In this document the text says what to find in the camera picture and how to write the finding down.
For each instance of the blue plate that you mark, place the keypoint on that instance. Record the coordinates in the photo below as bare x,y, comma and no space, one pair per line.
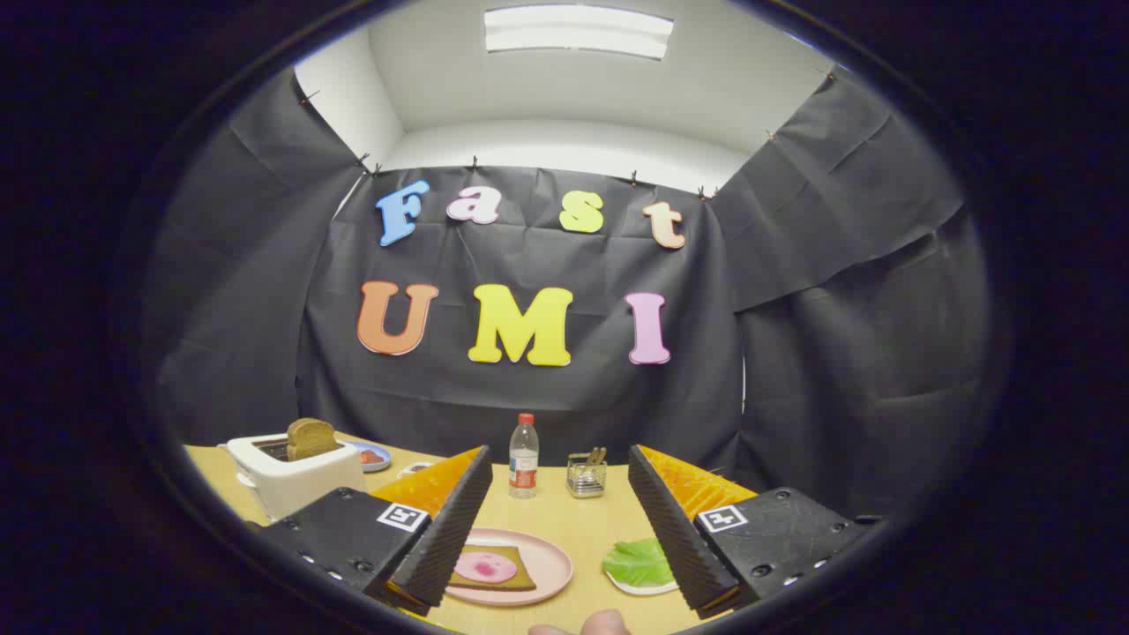
377,466

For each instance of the clear plastic water bottle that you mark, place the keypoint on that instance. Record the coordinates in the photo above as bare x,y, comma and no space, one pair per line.
524,459

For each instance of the brown toast bread slice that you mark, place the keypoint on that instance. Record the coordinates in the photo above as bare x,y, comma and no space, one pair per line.
310,438

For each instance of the pink plate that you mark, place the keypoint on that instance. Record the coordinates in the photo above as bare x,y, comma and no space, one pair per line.
551,564

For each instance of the ceiling light panel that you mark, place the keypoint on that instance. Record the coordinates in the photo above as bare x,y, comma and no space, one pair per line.
578,31

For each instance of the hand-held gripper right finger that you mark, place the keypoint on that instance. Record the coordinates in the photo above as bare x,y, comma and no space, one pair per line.
670,538

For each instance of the white rectangular plate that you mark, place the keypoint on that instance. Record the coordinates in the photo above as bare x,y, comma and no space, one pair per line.
644,589

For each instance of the green lettuce leaf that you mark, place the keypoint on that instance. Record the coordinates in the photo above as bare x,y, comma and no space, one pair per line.
637,563

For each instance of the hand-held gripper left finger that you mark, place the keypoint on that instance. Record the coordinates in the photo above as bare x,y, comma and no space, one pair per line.
450,538

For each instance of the pink ham slice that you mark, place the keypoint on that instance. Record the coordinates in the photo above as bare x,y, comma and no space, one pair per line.
485,566

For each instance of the white toaster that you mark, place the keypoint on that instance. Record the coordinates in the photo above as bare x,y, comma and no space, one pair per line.
300,485

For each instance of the white divided seasoning tray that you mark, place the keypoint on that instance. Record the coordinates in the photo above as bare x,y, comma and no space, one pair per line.
414,467

